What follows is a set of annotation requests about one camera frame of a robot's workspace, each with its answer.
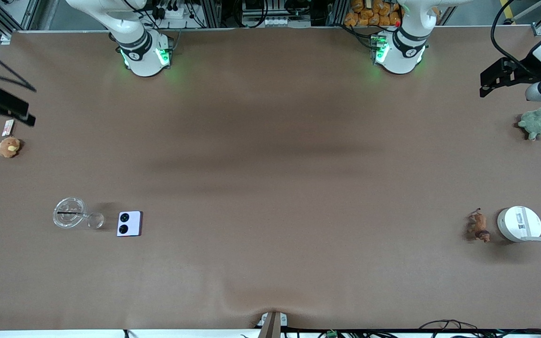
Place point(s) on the white power strip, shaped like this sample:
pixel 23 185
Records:
pixel 174 11

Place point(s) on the small white red packet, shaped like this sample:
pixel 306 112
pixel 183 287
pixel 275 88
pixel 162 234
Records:
pixel 8 127

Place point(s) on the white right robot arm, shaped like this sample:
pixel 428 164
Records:
pixel 141 56

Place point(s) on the green terminal connector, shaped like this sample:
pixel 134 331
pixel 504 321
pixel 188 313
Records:
pixel 331 334

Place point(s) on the small brown lion statue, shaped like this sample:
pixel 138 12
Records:
pixel 478 225

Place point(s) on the white round-base desk lamp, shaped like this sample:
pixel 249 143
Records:
pixel 517 224

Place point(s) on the orange plush toy pile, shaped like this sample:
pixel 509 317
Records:
pixel 369 14

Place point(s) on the green plush turtle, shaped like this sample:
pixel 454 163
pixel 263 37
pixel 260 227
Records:
pixel 536 124

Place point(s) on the brown plush toy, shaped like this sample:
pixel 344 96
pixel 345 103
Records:
pixel 8 147

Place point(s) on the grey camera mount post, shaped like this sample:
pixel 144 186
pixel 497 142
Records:
pixel 272 324

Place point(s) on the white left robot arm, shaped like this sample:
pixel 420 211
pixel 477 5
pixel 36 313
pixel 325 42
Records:
pixel 399 51

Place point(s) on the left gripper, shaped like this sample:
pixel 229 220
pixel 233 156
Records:
pixel 522 68

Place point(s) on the lavender flip phone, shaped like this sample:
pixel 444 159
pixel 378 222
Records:
pixel 129 224

